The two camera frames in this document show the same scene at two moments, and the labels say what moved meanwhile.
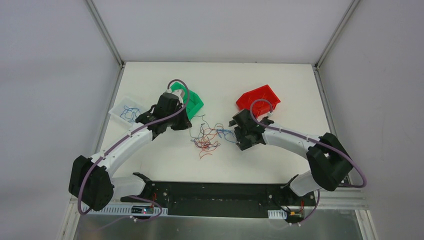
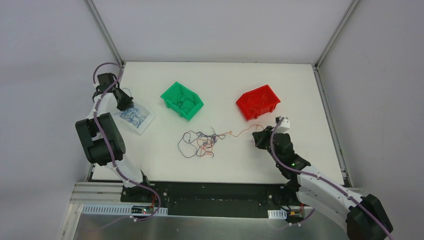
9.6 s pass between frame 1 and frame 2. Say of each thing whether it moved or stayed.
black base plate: stayed
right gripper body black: moved
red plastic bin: stayed
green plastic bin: stayed
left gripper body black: moved
